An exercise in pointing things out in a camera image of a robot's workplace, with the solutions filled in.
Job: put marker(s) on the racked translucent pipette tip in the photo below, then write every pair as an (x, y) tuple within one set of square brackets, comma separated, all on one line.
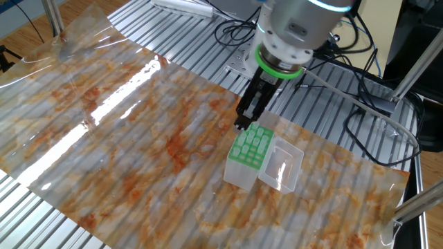
[(242, 144), (253, 136), (251, 141), (250, 131), (259, 151), (245, 150), (262, 146), (256, 142), (264, 139), (261, 132), (244, 138), (256, 127)]

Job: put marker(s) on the black tripod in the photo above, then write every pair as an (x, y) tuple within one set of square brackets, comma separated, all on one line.
[(5, 60)]

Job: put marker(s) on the translucent pipette tip box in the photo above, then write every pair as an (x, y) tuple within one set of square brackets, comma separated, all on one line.
[(240, 176)]

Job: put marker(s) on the metal clamp stand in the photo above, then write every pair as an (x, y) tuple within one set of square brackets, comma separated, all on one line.
[(332, 37)]

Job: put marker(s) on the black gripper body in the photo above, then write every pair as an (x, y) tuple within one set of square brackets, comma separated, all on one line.
[(264, 86)]

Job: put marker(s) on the green pipette tip rack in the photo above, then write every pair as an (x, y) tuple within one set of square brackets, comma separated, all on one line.
[(251, 162)]

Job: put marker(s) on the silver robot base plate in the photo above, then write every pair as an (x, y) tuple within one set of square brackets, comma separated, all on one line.
[(239, 62)]

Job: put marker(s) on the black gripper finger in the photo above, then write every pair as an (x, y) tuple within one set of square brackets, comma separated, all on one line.
[(257, 113), (246, 112)]

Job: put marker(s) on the orange marble pattern mat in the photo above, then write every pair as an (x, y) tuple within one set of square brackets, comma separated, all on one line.
[(104, 155)]

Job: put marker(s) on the black device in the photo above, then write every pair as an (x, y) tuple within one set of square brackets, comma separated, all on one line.
[(358, 7)]

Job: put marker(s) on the aluminium frame post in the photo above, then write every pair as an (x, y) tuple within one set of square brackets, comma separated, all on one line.
[(418, 204), (52, 17), (415, 65)]

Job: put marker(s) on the black computer monitor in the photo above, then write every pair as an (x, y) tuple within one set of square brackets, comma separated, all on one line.
[(429, 69)]

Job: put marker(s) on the beige board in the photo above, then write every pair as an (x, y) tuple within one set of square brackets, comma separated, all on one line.
[(380, 20)]

